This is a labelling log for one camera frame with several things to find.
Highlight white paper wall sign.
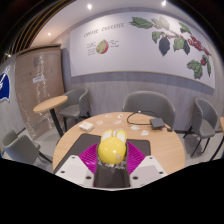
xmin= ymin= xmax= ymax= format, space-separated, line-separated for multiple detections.
xmin=32 ymin=74 xmax=46 ymax=85

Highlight grey chair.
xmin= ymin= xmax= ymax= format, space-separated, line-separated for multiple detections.
xmin=58 ymin=87 xmax=91 ymax=131
xmin=182 ymin=97 xmax=220 ymax=158
xmin=1 ymin=129 xmax=53 ymax=166

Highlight ceiling lights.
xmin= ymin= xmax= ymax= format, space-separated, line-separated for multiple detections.
xmin=46 ymin=0 xmax=168 ymax=37

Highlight wide grey armchair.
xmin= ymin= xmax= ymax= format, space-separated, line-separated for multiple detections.
xmin=121 ymin=90 xmax=177 ymax=130

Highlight small round wooden side table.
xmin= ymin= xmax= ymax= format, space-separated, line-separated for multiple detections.
xmin=32 ymin=95 xmax=69 ymax=138

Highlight dark grey flat box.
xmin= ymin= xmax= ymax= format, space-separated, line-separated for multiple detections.
xmin=149 ymin=117 xmax=167 ymax=131

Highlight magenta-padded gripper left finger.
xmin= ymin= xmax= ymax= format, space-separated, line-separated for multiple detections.
xmin=54 ymin=143 xmax=113 ymax=188

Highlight black cable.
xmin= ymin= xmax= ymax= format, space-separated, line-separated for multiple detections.
xmin=126 ymin=110 xmax=158 ymax=127

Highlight coffee plant wall mural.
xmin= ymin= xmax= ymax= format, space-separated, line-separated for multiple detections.
xmin=69 ymin=12 xmax=217 ymax=90

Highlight small white box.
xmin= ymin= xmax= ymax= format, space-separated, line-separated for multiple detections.
xmin=78 ymin=121 xmax=95 ymax=133

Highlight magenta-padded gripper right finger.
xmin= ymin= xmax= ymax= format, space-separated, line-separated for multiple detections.
xmin=112 ymin=141 xmax=168 ymax=188

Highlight blue wall poster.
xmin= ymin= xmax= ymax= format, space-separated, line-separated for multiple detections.
xmin=0 ymin=65 xmax=12 ymax=103

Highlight black mouse pad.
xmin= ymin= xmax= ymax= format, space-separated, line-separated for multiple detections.
xmin=53 ymin=133 xmax=152 ymax=174

